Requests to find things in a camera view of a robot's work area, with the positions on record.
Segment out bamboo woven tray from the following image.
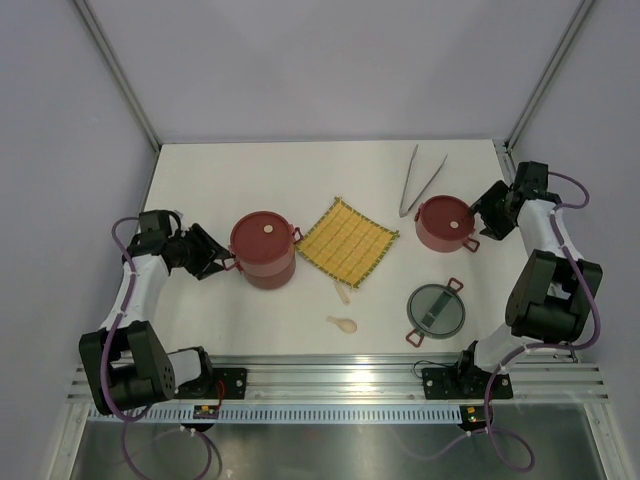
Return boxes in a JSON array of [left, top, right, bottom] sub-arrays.
[[296, 197, 400, 289]]

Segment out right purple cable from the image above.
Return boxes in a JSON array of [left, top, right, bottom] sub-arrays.
[[399, 170, 603, 474]]

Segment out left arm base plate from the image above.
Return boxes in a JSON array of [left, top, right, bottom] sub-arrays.
[[172, 367, 248, 400]]

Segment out aluminium rail frame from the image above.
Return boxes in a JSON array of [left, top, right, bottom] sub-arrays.
[[49, 327, 616, 480]]

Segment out red steel bowl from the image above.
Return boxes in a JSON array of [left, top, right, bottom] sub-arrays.
[[240, 257, 296, 290], [414, 216, 480, 253], [230, 211, 296, 277]]

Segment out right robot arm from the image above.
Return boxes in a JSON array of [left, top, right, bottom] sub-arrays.
[[453, 162, 603, 399]]

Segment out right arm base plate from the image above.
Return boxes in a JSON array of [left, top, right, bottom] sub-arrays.
[[414, 366, 491, 400]]

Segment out beige spoon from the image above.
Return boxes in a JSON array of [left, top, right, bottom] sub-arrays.
[[326, 316, 358, 334]]

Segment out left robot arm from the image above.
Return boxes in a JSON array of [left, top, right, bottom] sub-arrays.
[[79, 210, 232, 422]]

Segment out metal tongs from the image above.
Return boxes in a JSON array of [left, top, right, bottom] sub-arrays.
[[398, 144, 449, 218]]

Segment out purple cable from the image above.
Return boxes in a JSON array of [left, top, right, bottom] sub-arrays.
[[399, 170, 603, 474], [99, 215, 221, 477]]

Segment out white slotted cable duct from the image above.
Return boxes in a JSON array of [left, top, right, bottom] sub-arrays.
[[87, 405, 464, 424]]

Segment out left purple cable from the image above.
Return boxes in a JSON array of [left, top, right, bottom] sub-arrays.
[[99, 215, 221, 477]]

